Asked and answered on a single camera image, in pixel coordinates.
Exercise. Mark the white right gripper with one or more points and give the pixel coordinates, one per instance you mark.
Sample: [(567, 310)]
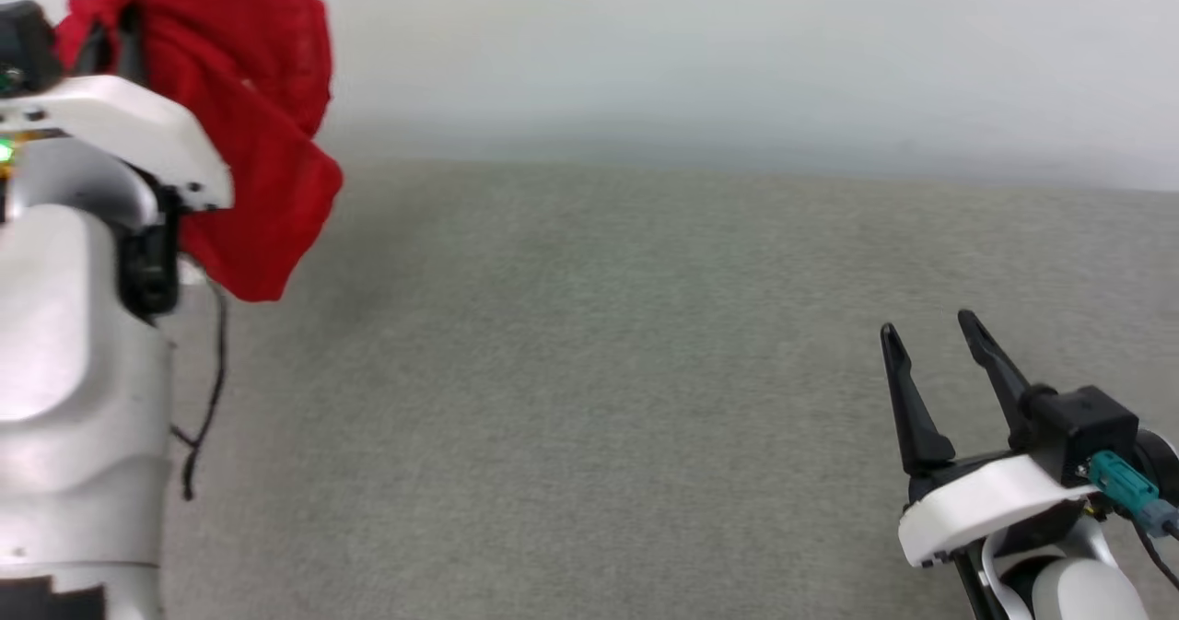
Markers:
[(976, 505)]

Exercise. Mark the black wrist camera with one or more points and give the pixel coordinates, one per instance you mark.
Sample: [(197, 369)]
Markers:
[(1087, 426), (28, 44)]

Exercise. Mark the red and white garment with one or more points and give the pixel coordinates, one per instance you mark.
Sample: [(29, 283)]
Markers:
[(258, 95)]

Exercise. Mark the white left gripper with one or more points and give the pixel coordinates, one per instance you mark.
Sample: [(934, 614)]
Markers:
[(138, 122)]

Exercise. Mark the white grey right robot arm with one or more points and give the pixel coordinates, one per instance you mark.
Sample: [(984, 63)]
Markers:
[(1078, 592)]

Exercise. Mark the teal right camera connector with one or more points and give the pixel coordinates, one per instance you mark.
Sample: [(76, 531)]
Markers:
[(1119, 482)]

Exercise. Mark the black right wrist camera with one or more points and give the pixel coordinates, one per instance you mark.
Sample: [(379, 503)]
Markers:
[(1087, 426)]

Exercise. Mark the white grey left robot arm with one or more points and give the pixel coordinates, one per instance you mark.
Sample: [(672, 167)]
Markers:
[(64, 371)]

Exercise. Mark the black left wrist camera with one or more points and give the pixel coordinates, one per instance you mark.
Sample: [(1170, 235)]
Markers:
[(28, 44)]

